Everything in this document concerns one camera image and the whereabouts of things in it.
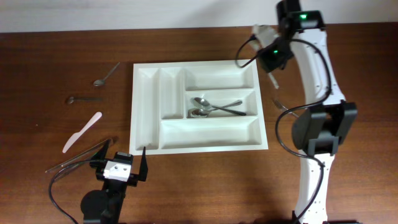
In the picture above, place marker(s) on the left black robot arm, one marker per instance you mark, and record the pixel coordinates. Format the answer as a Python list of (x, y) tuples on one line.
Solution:
[(104, 205)]

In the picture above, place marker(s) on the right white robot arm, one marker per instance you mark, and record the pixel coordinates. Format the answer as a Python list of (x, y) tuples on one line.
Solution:
[(327, 117)]

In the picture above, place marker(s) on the pink plastic knife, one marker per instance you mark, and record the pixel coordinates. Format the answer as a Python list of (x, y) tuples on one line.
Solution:
[(74, 137)]

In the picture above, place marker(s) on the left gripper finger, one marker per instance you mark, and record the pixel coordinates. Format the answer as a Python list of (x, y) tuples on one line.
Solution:
[(143, 169), (99, 157)]

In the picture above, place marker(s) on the steel tablespoon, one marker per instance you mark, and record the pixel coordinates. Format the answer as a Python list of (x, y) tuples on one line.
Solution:
[(204, 104), (201, 113)]

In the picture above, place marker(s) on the steel fork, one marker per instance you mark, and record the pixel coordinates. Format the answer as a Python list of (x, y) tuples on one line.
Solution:
[(274, 81), (283, 108)]

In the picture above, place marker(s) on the white plastic cutlery tray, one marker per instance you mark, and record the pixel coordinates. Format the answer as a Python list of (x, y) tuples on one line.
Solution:
[(188, 107)]

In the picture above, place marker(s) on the long steel tongs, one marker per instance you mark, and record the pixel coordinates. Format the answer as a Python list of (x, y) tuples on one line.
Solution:
[(83, 155)]

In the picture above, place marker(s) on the small dark teaspoon lower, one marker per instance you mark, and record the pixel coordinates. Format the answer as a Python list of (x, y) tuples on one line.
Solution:
[(73, 99)]

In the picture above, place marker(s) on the small steel teaspoon upper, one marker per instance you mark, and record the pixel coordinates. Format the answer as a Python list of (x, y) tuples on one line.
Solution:
[(101, 82)]

